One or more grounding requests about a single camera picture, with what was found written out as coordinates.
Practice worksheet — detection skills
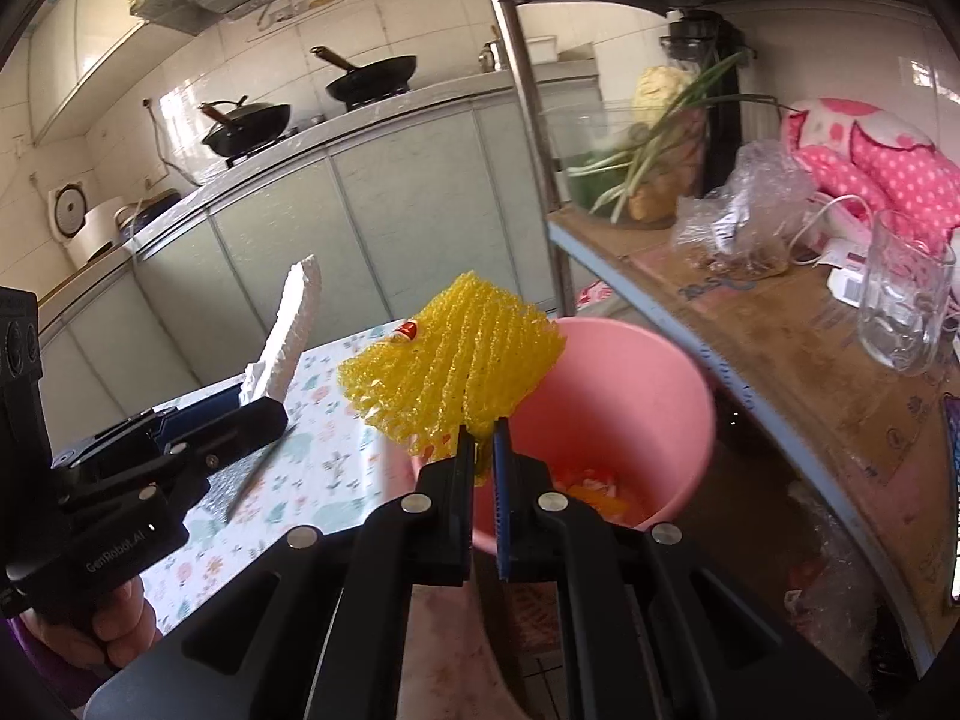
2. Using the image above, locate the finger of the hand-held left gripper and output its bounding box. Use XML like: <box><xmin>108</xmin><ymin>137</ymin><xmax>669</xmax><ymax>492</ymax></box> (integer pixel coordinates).
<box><xmin>56</xmin><ymin>390</ymin><xmax>252</xmax><ymax>466</ymax></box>
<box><xmin>169</xmin><ymin>396</ymin><xmax>290</xmax><ymax>479</ymax></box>

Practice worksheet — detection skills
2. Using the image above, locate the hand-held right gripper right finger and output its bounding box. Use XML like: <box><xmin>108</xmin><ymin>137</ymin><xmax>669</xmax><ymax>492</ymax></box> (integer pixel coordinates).
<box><xmin>491</xmin><ymin>416</ymin><xmax>878</xmax><ymax>720</ymax></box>

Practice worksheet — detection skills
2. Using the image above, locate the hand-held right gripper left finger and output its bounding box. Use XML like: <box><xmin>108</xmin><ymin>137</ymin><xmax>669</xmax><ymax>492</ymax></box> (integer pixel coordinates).
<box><xmin>94</xmin><ymin>426</ymin><xmax>481</xmax><ymax>720</ymax></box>

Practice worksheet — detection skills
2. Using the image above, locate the orange and white wrapper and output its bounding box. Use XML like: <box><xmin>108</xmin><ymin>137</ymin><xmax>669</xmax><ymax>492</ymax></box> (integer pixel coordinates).
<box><xmin>551</xmin><ymin>469</ymin><xmax>632</xmax><ymax>523</ymax></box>

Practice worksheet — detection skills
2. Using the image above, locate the white foam piece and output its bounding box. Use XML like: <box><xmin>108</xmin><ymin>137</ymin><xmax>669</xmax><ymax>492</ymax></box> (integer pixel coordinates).
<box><xmin>238</xmin><ymin>255</ymin><xmax>325</xmax><ymax>407</ymax></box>

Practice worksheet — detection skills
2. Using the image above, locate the yellow foam net red label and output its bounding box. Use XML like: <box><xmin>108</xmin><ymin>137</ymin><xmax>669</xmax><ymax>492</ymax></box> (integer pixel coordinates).
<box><xmin>337</xmin><ymin>270</ymin><xmax>568</xmax><ymax>460</ymax></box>

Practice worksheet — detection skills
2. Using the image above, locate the pink plastic bucket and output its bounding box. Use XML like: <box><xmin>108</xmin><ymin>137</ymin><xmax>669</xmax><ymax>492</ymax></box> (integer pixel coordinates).
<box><xmin>409</xmin><ymin>317</ymin><xmax>718</xmax><ymax>557</ymax></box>

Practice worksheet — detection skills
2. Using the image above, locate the person's left hand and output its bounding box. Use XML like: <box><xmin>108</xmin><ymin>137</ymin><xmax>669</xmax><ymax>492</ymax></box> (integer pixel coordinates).
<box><xmin>21</xmin><ymin>576</ymin><xmax>163</xmax><ymax>672</ymax></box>

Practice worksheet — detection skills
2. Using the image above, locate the dark electric pot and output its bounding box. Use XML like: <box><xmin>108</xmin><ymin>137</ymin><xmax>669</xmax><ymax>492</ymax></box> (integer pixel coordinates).
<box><xmin>112</xmin><ymin>190</ymin><xmax>185</xmax><ymax>230</ymax></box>

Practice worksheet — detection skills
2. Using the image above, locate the white rice cooker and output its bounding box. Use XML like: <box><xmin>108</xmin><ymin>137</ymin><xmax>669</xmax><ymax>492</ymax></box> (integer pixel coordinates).
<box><xmin>48</xmin><ymin>180</ymin><xmax>125</xmax><ymax>268</ymax></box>

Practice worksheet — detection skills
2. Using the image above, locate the grey kitchen cabinet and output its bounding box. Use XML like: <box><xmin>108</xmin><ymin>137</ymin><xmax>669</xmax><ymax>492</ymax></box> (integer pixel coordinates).
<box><xmin>36</xmin><ymin>60</ymin><xmax>605</xmax><ymax>410</ymax></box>

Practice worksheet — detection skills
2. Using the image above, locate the black wok with lid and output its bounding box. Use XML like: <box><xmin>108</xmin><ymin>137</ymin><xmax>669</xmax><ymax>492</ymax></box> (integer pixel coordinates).
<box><xmin>198</xmin><ymin>95</ymin><xmax>293</xmax><ymax>159</ymax></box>

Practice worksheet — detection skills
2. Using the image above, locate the clear container with vegetables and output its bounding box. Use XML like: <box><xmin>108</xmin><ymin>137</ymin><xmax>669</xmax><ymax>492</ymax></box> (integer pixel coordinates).
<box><xmin>568</xmin><ymin>51</ymin><xmax>782</xmax><ymax>224</ymax></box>

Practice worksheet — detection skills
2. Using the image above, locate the black open wok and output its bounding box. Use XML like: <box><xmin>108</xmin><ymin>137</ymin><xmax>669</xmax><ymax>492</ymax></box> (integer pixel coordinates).
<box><xmin>310</xmin><ymin>45</ymin><xmax>419</xmax><ymax>105</ymax></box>

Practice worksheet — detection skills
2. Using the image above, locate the clear plastic bag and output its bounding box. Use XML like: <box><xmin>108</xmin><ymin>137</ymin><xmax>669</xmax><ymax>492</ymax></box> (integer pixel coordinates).
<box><xmin>670</xmin><ymin>140</ymin><xmax>816</xmax><ymax>280</ymax></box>

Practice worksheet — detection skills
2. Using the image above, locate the steel storage rack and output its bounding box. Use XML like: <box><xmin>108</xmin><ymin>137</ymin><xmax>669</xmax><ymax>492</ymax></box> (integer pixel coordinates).
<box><xmin>471</xmin><ymin>0</ymin><xmax>960</xmax><ymax>691</ymax></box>

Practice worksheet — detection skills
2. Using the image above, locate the white packet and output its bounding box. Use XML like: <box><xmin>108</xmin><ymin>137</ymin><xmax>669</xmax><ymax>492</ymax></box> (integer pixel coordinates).
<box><xmin>823</xmin><ymin>238</ymin><xmax>875</xmax><ymax>310</ymax></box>

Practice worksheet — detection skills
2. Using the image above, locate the pale napa cabbage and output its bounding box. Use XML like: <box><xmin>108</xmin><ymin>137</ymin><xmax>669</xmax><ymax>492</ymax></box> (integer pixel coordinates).
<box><xmin>633</xmin><ymin>65</ymin><xmax>695</xmax><ymax>130</ymax></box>

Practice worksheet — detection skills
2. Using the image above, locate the glass mug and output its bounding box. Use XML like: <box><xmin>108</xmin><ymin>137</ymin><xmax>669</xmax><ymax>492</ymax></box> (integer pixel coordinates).
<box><xmin>855</xmin><ymin>208</ymin><xmax>958</xmax><ymax>377</ymax></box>

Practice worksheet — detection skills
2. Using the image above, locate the pink polka dot cushion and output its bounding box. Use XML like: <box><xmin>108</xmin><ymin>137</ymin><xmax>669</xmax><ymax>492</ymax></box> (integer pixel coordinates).
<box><xmin>780</xmin><ymin>96</ymin><xmax>960</xmax><ymax>242</ymax></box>

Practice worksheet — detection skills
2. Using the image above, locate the black blender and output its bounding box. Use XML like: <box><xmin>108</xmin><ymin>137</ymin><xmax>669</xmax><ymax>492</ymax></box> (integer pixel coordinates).
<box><xmin>658</xmin><ymin>7</ymin><xmax>752</xmax><ymax>200</ymax></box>

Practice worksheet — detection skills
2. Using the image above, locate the black power cord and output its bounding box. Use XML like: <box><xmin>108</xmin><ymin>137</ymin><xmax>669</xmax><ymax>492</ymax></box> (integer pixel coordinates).
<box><xmin>141</xmin><ymin>96</ymin><xmax>207</xmax><ymax>185</ymax></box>

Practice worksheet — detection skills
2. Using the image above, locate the wall cabinet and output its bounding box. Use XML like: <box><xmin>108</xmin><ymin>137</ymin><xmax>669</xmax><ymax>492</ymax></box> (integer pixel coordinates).
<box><xmin>28</xmin><ymin>0</ymin><xmax>226</xmax><ymax>145</ymax></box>

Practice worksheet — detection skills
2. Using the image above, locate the white cable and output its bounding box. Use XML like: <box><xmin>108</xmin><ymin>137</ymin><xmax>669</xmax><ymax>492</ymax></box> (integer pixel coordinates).
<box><xmin>786</xmin><ymin>193</ymin><xmax>887</xmax><ymax>268</ymax></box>

